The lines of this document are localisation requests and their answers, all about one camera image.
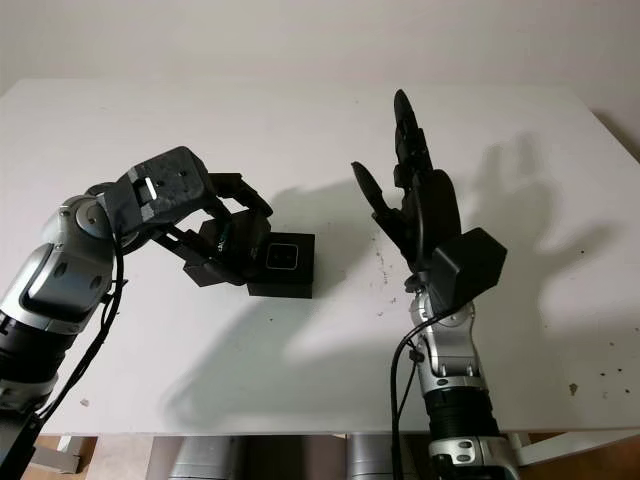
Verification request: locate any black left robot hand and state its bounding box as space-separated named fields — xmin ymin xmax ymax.
xmin=148 ymin=172 xmax=275 ymax=290

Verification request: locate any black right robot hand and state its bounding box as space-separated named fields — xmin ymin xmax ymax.
xmin=351 ymin=89 xmax=464 ymax=276

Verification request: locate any grey right robot thigh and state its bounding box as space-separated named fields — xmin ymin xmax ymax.
xmin=348 ymin=434 xmax=401 ymax=480

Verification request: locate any grey robot thigh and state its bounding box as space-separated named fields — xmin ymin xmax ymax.
xmin=172 ymin=435 xmax=236 ymax=480
xmin=348 ymin=434 xmax=401 ymax=480

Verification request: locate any grey left robot thigh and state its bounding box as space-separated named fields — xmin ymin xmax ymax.
xmin=172 ymin=435 xmax=236 ymax=480

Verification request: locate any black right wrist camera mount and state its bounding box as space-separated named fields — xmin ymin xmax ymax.
xmin=432 ymin=227 xmax=509 ymax=311

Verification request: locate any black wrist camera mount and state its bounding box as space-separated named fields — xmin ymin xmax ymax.
xmin=97 ymin=145 xmax=216 ymax=236
xmin=432 ymin=227 xmax=509 ymax=311

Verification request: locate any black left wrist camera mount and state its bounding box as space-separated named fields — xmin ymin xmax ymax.
xmin=97 ymin=145 xmax=216 ymax=236

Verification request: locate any black camera box base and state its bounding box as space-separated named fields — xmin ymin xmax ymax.
xmin=247 ymin=232 xmax=316 ymax=300

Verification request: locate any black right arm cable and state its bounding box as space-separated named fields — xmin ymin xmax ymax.
xmin=389 ymin=319 xmax=436 ymax=480

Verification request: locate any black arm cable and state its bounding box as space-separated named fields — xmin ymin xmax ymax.
xmin=389 ymin=319 xmax=436 ymax=480
xmin=29 ymin=234 xmax=129 ymax=454

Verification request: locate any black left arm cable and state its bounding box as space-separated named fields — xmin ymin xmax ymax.
xmin=29 ymin=234 xmax=129 ymax=454

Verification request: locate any white table leg frame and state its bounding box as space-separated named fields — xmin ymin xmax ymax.
xmin=509 ymin=432 xmax=640 ymax=467

